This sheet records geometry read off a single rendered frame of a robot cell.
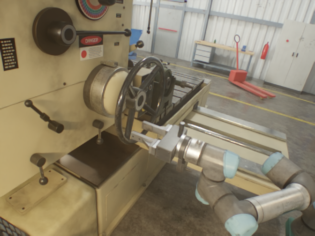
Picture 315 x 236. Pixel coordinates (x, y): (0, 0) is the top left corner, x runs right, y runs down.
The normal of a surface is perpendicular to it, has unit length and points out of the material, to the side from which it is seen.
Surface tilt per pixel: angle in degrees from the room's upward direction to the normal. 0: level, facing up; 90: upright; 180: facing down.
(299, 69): 90
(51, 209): 0
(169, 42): 90
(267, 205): 26
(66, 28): 90
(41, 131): 90
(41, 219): 0
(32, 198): 0
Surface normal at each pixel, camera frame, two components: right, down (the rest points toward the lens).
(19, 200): 0.13, -0.87
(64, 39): 0.88, 0.32
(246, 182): -0.44, 0.36
